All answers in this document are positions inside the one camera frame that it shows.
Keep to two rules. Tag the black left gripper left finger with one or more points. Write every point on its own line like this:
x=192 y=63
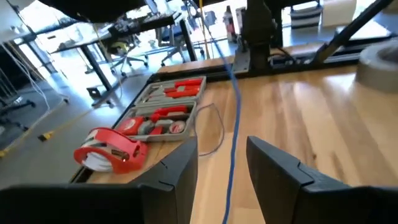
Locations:
x=174 y=193

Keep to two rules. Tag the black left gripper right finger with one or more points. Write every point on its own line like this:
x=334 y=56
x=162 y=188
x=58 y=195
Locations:
x=280 y=193

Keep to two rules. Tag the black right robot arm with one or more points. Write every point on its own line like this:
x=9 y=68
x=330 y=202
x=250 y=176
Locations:
x=258 y=31

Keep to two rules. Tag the red tape dispenser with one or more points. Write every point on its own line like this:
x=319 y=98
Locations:
x=130 y=161

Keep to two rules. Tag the small tape roll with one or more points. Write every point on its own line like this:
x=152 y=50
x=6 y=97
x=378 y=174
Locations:
x=178 y=127

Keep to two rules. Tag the red tape measure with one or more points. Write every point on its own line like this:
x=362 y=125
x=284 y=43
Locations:
x=133 y=125

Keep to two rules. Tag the grey tool case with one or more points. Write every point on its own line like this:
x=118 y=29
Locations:
x=146 y=109

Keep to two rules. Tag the black desk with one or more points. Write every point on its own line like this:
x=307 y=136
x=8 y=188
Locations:
x=96 y=68

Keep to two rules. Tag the office chair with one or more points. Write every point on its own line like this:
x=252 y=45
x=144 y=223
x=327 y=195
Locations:
x=119 y=48
x=171 y=34

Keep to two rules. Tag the grey duct tape roll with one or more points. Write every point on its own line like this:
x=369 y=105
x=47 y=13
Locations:
x=373 y=74

